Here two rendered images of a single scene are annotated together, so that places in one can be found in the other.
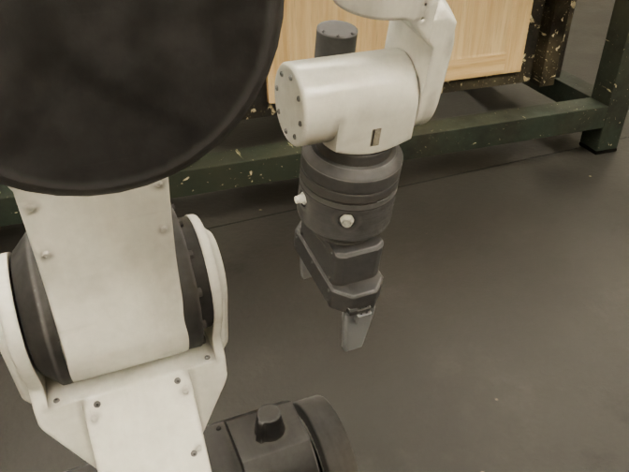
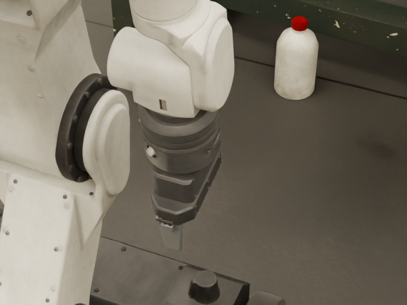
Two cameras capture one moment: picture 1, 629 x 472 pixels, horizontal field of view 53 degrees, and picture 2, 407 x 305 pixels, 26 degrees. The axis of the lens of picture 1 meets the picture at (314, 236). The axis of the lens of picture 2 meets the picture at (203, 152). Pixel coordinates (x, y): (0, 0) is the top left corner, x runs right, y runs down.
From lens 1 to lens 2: 0.69 m
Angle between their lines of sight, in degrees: 37
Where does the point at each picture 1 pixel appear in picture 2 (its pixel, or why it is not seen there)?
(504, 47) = not seen: outside the picture
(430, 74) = (193, 81)
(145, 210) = (26, 80)
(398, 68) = (183, 66)
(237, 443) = (175, 285)
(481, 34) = not seen: outside the picture
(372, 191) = (161, 140)
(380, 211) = (174, 157)
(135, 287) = (26, 122)
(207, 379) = (87, 208)
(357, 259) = (166, 183)
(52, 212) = not seen: outside the picture
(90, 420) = (8, 188)
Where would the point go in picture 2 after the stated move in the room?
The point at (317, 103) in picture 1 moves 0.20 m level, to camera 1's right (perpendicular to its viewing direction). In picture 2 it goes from (115, 66) to (258, 160)
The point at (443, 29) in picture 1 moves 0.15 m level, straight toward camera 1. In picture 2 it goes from (192, 56) to (47, 110)
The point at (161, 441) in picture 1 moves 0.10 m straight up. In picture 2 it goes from (40, 228) to (31, 174)
